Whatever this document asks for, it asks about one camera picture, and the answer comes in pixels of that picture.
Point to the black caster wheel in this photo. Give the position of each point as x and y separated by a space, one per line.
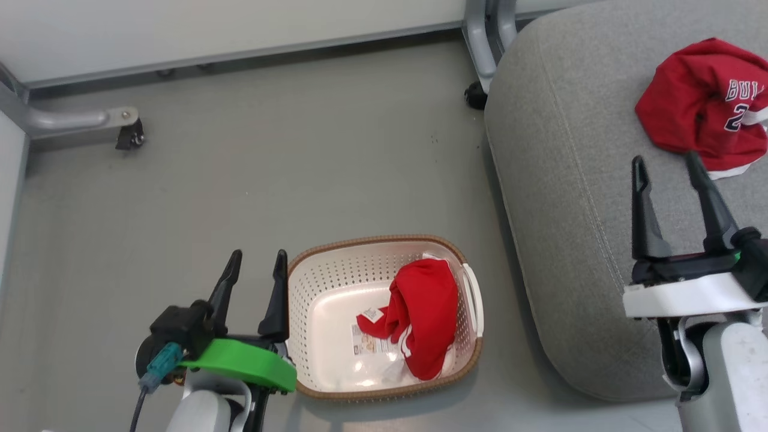
476 96
131 137

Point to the long grey partition foot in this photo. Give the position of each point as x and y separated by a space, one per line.
66 120

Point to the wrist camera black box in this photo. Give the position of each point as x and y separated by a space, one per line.
180 327
755 264

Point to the grey upright partition foot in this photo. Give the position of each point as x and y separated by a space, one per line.
480 42
506 21

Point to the white perforated laundry basket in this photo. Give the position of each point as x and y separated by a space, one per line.
336 300

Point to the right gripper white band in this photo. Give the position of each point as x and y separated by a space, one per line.
684 288

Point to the grey fabric sofa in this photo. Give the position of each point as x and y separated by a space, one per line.
570 180

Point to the red Bulls jersey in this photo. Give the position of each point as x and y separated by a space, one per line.
696 102

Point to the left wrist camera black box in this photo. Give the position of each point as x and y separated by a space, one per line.
180 327

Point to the red garment with white stripes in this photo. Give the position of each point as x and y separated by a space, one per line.
423 318

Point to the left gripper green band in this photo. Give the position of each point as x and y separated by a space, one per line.
246 360

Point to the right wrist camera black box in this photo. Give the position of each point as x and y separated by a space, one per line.
755 264

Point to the paper label sticker in basket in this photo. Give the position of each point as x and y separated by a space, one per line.
369 339

